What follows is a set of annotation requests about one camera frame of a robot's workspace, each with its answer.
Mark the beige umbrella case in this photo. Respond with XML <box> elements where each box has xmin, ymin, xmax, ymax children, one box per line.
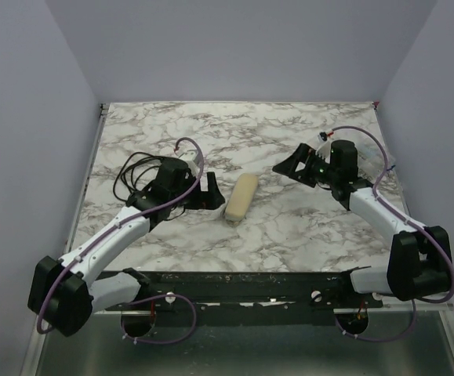
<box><xmin>223</xmin><ymin>173</ymin><xmax>259</xmax><ymax>223</ymax></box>

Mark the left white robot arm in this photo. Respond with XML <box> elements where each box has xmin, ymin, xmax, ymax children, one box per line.
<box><xmin>27</xmin><ymin>158</ymin><xmax>225</xmax><ymax>336</ymax></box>

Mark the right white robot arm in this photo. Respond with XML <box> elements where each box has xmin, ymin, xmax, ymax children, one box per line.
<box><xmin>272</xmin><ymin>139</ymin><xmax>454</xmax><ymax>301</ymax></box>

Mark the clear plastic screw box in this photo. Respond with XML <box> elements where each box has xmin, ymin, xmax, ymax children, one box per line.
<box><xmin>357</xmin><ymin>143</ymin><xmax>396</xmax><ymax>183</ymax></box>

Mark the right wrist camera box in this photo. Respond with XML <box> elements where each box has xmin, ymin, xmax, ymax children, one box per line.
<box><xmin>315</xmin><ymin>131</ymin><xmax>334</xmax><ymax>160</ymax></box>

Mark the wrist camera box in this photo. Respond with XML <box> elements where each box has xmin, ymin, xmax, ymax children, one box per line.
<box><xmin>315</xmin><ymin>131</ymin><xmax>334</xmax><ymax>160</ymax></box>
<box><xmin>178</xmin><ymin>150</ymin><xmax>201</xmax><ymax>168</ymax></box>

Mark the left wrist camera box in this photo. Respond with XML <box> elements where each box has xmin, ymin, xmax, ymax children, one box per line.
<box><xmin>178</xmin><ymin>150</ymin><xmax>201</xmax><ymax>168</ymax></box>

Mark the black coiled cable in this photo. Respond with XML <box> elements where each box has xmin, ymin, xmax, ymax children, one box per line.
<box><xmin>112</xmin><ymin>151</ymin><xmax>173</xmax><ymax>204</ymax></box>

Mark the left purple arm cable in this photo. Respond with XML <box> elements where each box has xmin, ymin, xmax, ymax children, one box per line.
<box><xmin>36</xmin><ymin>136</ymin><xmax>205</xmax><ymax>334</ymax></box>

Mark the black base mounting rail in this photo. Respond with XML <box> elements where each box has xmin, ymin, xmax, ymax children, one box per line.
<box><xmin>110</xmin><ymin>272</ymin><xmax>383</xmax><ymax>327</ymax></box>

